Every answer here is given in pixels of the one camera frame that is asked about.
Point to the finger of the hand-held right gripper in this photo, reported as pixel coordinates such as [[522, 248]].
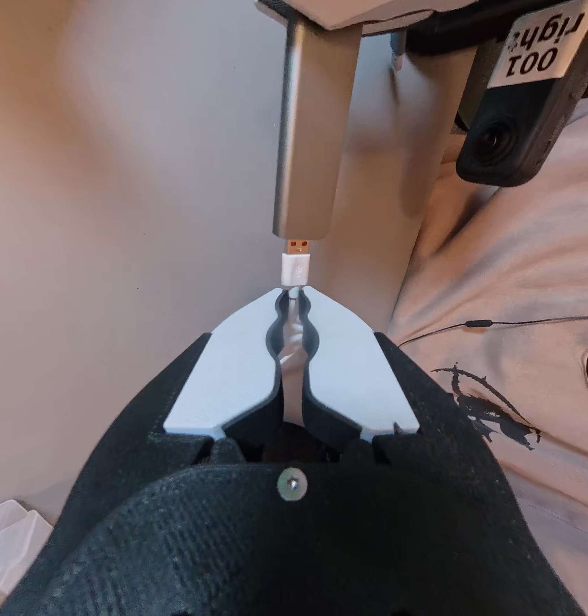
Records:
[[342, 12]]

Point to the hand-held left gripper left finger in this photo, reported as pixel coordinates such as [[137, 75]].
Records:
[[226, 375]]

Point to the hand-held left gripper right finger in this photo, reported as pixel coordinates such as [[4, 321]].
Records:
[[361, 375]]

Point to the slim grey usb hub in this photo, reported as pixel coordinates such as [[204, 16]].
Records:
[[308, 144]]

